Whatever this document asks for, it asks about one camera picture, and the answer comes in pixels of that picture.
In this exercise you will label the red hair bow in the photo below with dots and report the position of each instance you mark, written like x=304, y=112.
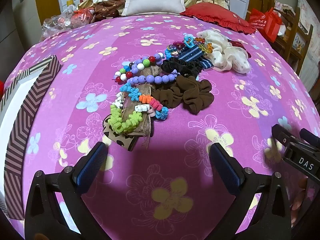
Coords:
x=237, y=44

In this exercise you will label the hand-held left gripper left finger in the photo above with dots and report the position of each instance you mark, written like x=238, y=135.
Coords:
x=93, y=165

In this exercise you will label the red shopping bag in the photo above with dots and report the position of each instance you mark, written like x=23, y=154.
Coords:
x=268, y=21

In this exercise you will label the wooden chair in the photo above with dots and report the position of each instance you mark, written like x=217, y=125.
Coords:
x=292, y=40

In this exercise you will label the pink floral bedsheet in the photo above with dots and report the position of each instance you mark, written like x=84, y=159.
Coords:
x=105, y=35

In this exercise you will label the white dotted scrunchie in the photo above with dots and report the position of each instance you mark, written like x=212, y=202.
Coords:
x=225, y=52

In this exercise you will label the brown patterned cloth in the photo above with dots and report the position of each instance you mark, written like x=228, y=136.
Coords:
x=107, y=7

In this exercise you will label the clear plastic bag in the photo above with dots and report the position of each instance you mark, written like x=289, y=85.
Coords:
x=56, y=22

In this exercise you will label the striped gift box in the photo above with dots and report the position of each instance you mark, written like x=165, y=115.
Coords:
x=22, y=122

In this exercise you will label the leopard ribbon hair bow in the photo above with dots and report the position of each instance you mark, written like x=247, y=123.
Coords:
x=141, y=127

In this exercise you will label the brown scrunchie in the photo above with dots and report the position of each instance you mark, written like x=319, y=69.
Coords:
x=195, y=96

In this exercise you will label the yellow capped bottle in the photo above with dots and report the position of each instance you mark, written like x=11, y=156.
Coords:
x=71, y=5

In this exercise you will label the red snack bag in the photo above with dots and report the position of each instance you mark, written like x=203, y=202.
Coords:
x=82, y=15

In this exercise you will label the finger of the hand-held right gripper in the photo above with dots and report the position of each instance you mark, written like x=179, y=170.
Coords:
x=300, y=157
x=311, y=137

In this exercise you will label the black scrunchie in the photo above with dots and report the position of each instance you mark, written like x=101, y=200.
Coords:
x=180, y=66

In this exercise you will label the red ruffled cushion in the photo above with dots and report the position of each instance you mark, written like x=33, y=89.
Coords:
x=217, y=13

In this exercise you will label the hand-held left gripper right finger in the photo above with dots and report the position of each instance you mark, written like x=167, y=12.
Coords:
x=225, y=166

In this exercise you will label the pink floral fabric panel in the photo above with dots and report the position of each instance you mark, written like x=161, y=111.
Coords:
x=311, y=30

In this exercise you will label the blue striped headband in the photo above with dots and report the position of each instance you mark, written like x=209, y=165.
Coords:
x=191, y=54

